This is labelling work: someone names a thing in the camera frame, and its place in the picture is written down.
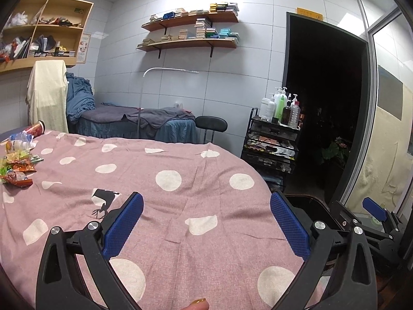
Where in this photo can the massage bed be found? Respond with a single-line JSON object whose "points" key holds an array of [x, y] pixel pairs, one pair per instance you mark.
{"points": [[174, 132]]}

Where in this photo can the black trash bin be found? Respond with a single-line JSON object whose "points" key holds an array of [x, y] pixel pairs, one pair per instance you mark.
{"points": [[306, 205]]}

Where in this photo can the green pump bottle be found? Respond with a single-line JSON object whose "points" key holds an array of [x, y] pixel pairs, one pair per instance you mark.
{"points": [[280, 105]]}

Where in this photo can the pile of snack wrappers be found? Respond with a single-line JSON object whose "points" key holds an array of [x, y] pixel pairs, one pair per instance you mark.
{"points": [[19, 176]]}

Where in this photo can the brown bottle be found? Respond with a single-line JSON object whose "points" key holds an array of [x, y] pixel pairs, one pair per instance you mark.
{"points": [[286, 113]]}

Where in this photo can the red paper cup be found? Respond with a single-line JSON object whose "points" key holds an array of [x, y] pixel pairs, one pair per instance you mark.
{"points": [[35, 128]]}

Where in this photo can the wooden wall shelf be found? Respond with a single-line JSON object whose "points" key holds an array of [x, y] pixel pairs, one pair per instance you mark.
{"points": [[222, 17], [222, 42]]}

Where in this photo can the yellow label plastic bottle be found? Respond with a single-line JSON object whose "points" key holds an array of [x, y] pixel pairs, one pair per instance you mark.
{"points": [[17, 145]]}

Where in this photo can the pink polka dot blanket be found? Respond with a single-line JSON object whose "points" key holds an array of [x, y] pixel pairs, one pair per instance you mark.
{"points": [[193, 200]]}

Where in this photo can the row of flat boxes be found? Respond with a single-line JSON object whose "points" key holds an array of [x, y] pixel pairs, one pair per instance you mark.
{"points": [[53, 53]]}

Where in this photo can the cream cloth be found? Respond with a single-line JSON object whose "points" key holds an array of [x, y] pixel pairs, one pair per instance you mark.
{"points": [[45, 97]]}

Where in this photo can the orange wall sign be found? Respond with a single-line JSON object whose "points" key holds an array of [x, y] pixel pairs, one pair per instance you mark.
{"points": [[309, 13]]}

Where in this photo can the wall poster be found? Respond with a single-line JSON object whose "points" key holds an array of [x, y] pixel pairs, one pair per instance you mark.
{"points": [[84, 48]]}

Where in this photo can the black stool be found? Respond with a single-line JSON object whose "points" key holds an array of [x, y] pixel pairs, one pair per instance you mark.
{"points": [[211, 123]]}

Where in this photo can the white plastic bag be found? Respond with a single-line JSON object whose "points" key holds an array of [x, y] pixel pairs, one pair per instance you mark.
{"points": [[18, 18]]}

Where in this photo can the blue bedding pile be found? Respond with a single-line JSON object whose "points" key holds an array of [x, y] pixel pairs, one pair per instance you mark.
{"points": [[79, 97]]}

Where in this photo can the small white container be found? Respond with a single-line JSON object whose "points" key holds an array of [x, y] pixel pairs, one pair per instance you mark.
{"points": [[178, 105]]}

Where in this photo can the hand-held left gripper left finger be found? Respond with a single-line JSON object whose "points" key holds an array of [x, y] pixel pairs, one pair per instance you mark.
{"points": [[124, 222]]}

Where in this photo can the pile of dark clothes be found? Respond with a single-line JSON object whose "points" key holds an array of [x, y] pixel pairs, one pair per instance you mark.
{"points": [[45, 43]]}

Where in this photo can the white pump bottle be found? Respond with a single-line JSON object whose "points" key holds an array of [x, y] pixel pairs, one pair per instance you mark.
{"points": [[272, 109]]}

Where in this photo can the grey blanket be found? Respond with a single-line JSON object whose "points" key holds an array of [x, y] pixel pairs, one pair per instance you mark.
{"points": [[155, 118]]}

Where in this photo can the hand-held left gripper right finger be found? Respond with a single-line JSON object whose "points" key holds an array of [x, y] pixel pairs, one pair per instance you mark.
{"points": [[290, 226]]}

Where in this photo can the black trolley cart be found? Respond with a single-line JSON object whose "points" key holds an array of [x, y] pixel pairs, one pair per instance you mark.
{"points": [[267, 161]]}

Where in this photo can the wooden cubby shelf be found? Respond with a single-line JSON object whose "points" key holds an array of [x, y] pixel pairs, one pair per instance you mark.
{"points": [[16, 65]]}

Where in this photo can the person's left hand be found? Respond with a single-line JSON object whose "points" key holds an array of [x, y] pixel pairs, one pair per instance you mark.
{"points": [[200, 306]]}

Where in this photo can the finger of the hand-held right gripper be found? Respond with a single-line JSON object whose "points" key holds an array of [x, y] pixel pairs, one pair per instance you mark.
{"points": [[343, 214], [376, 208]]}

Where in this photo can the white floor lamp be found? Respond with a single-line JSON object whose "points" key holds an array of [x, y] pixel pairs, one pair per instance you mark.
{"points": [[139, 103]]}

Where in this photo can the potted plant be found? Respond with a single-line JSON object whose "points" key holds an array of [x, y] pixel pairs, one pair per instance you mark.
{"points": [[335, 150]]}

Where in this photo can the aluminium framed glass door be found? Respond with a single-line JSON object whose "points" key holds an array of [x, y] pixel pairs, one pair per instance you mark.
{"points": [[387, 135]]}

